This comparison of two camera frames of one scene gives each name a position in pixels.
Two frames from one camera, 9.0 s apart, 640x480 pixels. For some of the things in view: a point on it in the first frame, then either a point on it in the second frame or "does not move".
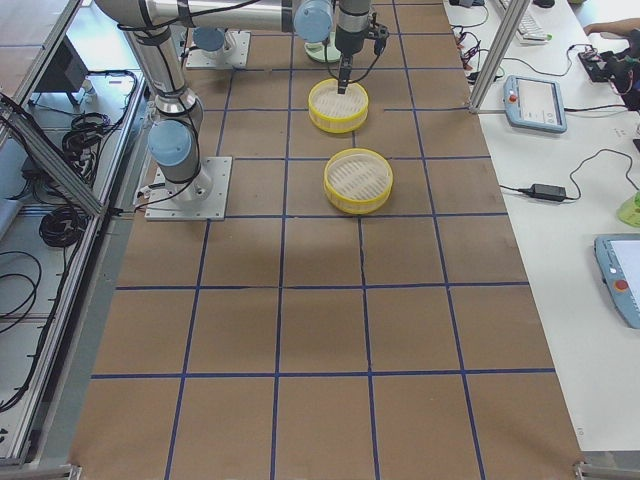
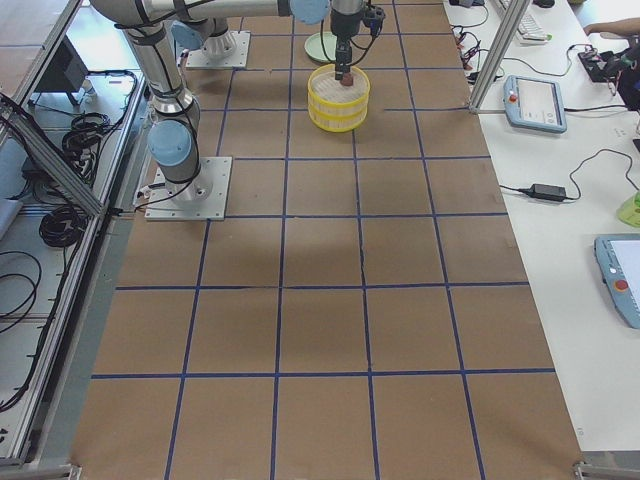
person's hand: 620,27 does not move
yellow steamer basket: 334,112 does not move
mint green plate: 316,50 does not move
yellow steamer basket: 357,181 -> 327,96
